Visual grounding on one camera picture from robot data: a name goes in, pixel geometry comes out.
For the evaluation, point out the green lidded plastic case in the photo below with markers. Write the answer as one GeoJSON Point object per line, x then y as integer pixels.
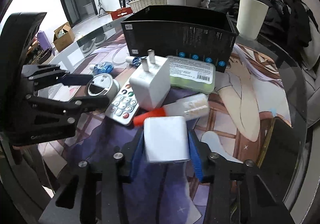
{"type": "Point", "coordinates": [191, 74]}

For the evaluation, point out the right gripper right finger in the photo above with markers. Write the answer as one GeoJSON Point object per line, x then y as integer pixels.
{"type": "Point", "coordinates": [237, 191]}

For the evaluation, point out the cardboard box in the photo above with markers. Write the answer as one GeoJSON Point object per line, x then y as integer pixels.
{"type": "Point", "coordinates": [63, 37]}

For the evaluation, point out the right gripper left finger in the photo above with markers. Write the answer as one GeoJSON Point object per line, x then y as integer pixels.
{"type": "Point", "coordinates": [75, 202]}

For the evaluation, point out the blue tape dispenser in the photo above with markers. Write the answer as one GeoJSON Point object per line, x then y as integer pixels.
{"type": "Point", "coordinates": [101, 68]}
{"type": "Point", "coordinates": [134, 61]}

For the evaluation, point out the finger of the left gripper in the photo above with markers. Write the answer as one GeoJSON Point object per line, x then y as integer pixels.
{"type": "Point", "coordinates": [42, 76]}
{"type": "Point", "coordinates": [41, 110]}

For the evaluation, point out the round silver device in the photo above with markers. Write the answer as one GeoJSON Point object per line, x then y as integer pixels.
{"type": "Point", "coordinates": [103, 84]}

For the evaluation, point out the black storage box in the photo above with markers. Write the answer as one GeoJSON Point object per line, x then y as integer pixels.
{"type": "Point", "coordinates": [188, 32]}

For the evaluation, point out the purple rolled mat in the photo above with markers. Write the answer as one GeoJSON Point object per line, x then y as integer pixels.
{"type": "Point", "coordinates": [43, 40]}

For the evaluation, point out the black jacket pile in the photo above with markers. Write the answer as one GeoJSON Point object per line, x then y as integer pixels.
{"type": "Point", "coordinates": [285, 23]}

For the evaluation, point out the white cylindrical cup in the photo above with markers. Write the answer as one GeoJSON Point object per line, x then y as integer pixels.
{"type": "Point", "coordinates": [251, 16]}

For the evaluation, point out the woven wicker basket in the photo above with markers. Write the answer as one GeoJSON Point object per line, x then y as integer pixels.
{"type": "Point", "coordinates": [137, 5]}

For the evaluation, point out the blue tape dispenser near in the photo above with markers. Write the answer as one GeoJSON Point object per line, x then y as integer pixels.
{"type": "Point", "coordinates": [101, 68]}

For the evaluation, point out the red capped white tube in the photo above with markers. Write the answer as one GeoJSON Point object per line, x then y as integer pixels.
{"type": "Point", "coordinates": [190, 108]}

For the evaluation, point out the red gift bag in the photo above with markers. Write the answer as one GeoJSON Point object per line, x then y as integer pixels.
{"type": "Point", "coordinates": [120, 13]}

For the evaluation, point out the silver remote control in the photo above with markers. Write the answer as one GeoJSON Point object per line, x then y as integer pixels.
{"type": "Point", "coordinates": [124, 106]}

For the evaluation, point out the white plug charger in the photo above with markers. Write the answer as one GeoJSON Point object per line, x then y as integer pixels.
{"type": "Point", "coordinates": [151, 81]}

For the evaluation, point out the white oppo charger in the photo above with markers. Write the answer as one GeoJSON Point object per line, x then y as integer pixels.
{"type": "Point", "coordinates": [166, 139]}

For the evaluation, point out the blue tape dispenser far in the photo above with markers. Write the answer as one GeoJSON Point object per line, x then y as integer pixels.
{"type": "Point", "coordinates": [134, 61]}

